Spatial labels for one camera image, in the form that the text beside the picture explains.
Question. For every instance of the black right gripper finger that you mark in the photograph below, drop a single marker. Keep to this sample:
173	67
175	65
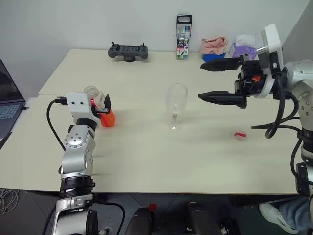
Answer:
225	98
222	65

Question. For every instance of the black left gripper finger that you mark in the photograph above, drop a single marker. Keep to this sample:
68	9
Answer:
107	102

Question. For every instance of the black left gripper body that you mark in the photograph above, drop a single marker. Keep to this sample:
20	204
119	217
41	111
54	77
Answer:
99	111

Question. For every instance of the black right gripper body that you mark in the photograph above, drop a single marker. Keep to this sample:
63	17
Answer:
250	73

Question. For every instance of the orange plastic bottle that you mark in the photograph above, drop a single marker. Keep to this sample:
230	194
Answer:
107	121

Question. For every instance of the clear wine glass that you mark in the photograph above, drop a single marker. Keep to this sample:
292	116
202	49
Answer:
176	94

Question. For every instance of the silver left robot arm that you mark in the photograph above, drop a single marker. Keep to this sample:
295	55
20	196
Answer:
75	147

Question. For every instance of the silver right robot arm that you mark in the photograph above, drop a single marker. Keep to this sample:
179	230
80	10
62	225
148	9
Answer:
305	80

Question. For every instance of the blue bowl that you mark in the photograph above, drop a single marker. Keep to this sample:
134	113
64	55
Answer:
212	57

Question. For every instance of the pink towel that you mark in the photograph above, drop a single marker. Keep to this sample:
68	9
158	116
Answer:
214	45

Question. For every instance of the purple tissue pack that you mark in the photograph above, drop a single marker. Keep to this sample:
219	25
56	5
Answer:
240	50

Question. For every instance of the red and white bottle cap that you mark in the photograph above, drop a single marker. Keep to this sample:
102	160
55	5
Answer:
239	136

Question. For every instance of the marker pen box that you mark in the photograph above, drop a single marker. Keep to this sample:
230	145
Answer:
183	41

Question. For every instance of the grey handheld remote controller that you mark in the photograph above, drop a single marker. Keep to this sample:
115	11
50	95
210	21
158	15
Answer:
128	51

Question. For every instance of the dark laptop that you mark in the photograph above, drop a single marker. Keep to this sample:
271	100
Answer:
8	102

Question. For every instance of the dark rounded shape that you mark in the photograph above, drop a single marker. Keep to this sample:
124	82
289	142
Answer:
140	222

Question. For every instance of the white sneaker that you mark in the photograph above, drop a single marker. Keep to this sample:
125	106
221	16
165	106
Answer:
276	216

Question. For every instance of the blue jeans leg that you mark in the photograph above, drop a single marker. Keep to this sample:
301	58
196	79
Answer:
297	211

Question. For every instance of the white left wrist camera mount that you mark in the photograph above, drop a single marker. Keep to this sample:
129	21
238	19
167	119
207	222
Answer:
78	102

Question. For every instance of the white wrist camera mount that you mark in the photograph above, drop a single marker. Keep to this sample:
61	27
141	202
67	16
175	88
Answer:
78	102
272	39

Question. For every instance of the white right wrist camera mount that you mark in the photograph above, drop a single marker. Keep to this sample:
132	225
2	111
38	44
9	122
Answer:
272	39

